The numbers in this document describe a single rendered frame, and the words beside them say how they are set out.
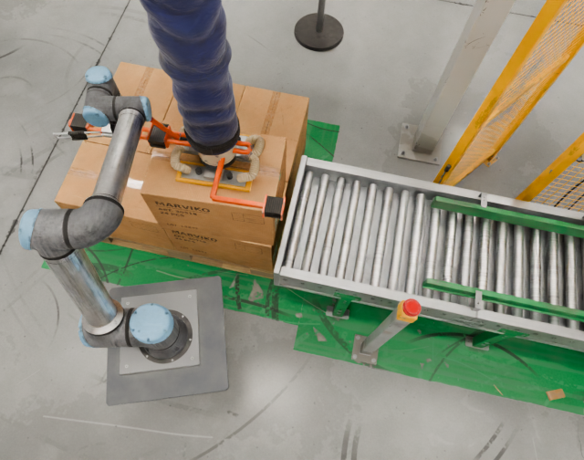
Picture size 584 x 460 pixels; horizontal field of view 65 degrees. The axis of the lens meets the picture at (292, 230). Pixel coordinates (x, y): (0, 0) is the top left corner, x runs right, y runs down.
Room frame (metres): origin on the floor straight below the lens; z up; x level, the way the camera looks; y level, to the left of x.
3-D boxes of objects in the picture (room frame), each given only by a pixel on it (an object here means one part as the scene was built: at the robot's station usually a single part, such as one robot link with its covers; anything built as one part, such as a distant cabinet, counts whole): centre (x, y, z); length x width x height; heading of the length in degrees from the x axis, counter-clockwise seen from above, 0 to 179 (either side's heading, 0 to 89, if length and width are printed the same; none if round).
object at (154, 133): (1.13, 0.60, 1.08); 0.10 x 0.08 x 0.06; 174
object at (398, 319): (0.45, -0.48, 0.50); 0.07 x 0.07 x 1.00; 81
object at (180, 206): (1.09, 0.37, 0.74); 0.60 x 0.40 x 0.40; 85
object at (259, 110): (1.43, 0.61, 0.34); 1.20 x 1.00 x 0.40; 81
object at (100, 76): (1.14, 0.75, 1.38); 0.10 x 0.09 x 0.12; 5
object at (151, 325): (0.33, 0.52, 0.96); 0.17 x 0.15 x 0.18; 95
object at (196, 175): (1.02, 0.36, 0.97); 0.34 x 0.10 x 0.05; 84
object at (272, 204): (0.82, 0.08, 1.08); 0.09 x 0.08 x 0.05; 174
